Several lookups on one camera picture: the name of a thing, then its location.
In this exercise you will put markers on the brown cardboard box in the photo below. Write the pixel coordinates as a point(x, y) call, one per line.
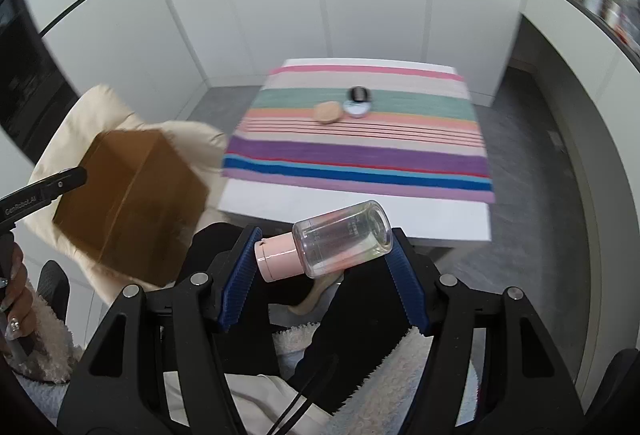
point(130, 205)

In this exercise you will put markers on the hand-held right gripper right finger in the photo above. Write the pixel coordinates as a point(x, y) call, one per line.
point(407, 285)

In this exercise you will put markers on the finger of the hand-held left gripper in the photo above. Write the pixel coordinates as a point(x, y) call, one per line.
point(62, 182)

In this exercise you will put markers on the black office chair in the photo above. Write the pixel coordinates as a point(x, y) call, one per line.
point(52, 285)

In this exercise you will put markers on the black pants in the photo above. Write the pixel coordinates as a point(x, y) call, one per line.
point(350, 315)

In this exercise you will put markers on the white table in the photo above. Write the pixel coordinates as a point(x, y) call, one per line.
point(250, 205)

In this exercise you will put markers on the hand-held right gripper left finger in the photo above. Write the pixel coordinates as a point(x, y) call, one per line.
point(240, 275)

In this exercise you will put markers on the black cabinet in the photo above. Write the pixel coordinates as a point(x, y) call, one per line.
point(25, 80)

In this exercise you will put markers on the beige round compact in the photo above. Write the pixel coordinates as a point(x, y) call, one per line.
point(327, 112)

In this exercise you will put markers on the cream padded armchair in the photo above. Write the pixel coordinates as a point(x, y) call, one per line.
point(100, 110)

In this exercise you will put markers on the person's left hand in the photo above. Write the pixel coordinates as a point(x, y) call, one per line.
point(20, 300)

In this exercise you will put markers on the cream garment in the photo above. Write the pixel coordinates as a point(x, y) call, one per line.
point(240, 405)

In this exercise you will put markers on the striped colourful cloth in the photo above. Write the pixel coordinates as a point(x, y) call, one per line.
point(350, 150)

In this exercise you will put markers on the clear bottle with pink cap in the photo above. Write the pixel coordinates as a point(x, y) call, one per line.
point(345, 235)

